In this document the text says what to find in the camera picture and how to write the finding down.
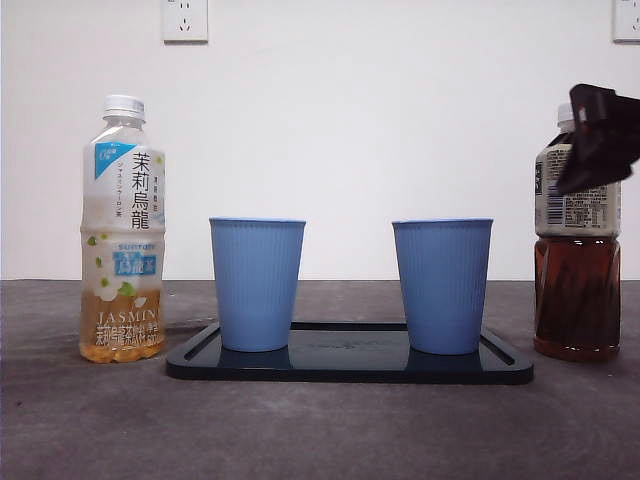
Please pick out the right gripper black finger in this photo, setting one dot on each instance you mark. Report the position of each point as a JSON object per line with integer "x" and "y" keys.
{"x": 602, "y": 150}

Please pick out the dark tea bottle beige label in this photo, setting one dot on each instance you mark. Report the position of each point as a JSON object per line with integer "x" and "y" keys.
{"x": 577, "y": 280}

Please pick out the jasmine tea bottle white label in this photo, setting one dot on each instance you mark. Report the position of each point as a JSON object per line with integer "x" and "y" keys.
{"x": 122, "y": 200}

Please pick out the blue ribbed plastic cup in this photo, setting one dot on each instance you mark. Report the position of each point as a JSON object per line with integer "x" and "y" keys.
{"x": 442, "y": 285}
{"x": 256, "y": 285}

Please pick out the dark blue rectangular tray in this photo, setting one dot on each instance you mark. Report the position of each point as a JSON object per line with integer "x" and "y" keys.
{"x": 345, "y": 367}

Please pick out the white wall socket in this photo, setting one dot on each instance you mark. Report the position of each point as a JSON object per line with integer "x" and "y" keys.
{"x": 185, "y": 20}
{"x": 627, "y": 20}

